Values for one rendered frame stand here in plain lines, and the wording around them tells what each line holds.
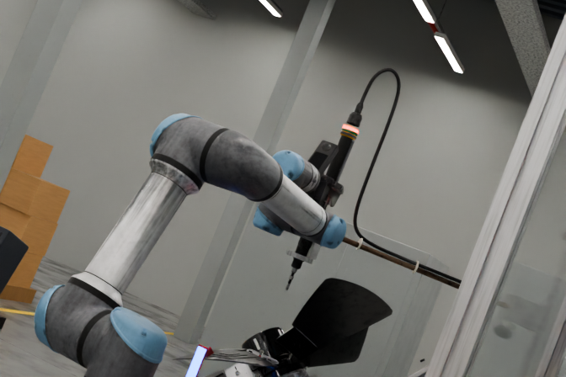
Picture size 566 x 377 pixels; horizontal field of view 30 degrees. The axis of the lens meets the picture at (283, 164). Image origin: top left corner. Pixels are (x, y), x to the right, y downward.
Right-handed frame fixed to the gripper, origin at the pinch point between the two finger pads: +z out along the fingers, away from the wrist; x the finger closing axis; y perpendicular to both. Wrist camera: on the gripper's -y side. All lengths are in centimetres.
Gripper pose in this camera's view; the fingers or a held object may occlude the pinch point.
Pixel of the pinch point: (333, 186)
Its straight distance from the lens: 274.6
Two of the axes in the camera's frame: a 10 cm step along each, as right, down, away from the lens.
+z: 3.5, 2.2, 9.1
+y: -3.7, 9.2, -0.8
